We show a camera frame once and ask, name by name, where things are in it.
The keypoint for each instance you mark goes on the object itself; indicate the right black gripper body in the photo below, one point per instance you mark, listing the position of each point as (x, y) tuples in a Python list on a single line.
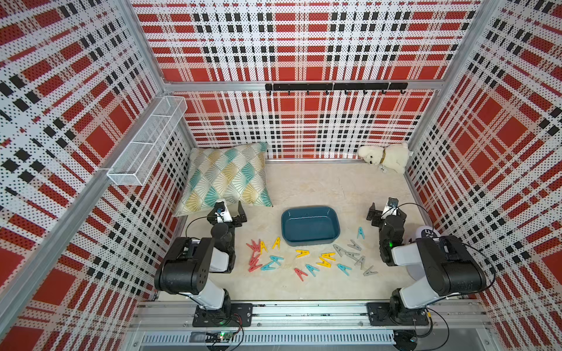
[(386, 221)]

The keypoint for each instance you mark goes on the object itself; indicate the teal clothespin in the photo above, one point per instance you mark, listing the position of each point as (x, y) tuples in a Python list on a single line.
[(277, 260), (312, 269), (268, 267), (361, 233), (345, 269)]

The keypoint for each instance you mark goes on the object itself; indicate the grey clothespin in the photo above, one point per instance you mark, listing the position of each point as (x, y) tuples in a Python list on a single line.
[(354, 245), (360, 262), (352, 255), (340, 250), (370, 271)]

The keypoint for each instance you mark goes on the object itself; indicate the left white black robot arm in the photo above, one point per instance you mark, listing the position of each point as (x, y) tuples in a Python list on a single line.
[(188, 264)]

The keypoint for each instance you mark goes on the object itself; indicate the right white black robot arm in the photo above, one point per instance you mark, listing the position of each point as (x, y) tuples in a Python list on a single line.
[(448, 269)]

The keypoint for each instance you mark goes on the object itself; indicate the teal plastic storage box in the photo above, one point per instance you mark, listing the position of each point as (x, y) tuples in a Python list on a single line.
[(310, 225)]

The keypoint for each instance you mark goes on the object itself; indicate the patterned teal yellow pillow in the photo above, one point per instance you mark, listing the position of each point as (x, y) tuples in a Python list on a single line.
[(233, 175)]

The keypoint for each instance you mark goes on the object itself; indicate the yellow clothespin left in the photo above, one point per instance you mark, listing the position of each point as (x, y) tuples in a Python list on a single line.
[(263, 247)]

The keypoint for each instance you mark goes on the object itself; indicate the yellow clothespin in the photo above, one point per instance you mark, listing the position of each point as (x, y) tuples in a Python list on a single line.
[(324, 263), (276, 245), (263, 247), (302, 253), (328, 256)]

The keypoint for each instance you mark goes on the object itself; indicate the red clothespin left middle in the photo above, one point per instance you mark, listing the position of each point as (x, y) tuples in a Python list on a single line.
[(254, 262)]

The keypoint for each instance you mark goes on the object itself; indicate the red clothespin left lower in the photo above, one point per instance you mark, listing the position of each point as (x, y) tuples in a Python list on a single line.
[(255, 266)]

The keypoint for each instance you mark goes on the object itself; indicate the white plush dog toy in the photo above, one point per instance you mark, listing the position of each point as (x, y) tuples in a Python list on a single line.
[(393, 157)]

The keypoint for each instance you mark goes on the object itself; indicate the yellow clothespin right upper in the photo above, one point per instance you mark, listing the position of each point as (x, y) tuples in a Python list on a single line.
[(328, 256)]

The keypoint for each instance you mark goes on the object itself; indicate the yellow clothespin right lower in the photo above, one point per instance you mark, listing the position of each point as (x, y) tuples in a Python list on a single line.
[(324, 263)]

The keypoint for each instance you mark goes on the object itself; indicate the yellow clothespin center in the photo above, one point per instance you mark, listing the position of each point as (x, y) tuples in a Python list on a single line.
[(302, 253)]

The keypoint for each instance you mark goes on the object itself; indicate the red clothespin center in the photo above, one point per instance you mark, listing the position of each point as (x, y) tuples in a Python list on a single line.
[(301, 274)]

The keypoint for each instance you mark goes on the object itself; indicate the green circuit board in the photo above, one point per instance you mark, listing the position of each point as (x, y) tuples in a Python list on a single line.
[(219, 337)]

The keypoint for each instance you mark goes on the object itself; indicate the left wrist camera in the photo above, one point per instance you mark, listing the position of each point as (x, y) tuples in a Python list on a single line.
[(222, 213)]

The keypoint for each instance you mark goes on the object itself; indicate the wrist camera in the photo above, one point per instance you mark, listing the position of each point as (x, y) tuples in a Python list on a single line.
[(222, 213), (390, 208)]

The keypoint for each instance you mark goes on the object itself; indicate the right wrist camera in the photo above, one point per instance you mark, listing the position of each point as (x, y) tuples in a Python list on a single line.
[(390, 208)]

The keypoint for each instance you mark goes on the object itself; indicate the white wire mesh shelf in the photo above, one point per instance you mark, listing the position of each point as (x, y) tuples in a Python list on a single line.
[(136, 163)]

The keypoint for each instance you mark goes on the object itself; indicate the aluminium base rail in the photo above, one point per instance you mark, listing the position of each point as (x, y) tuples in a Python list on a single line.
[(312, 325)]

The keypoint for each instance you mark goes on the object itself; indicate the black wall hook rail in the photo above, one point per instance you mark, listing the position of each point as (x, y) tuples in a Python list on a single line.
[(333, 87)]

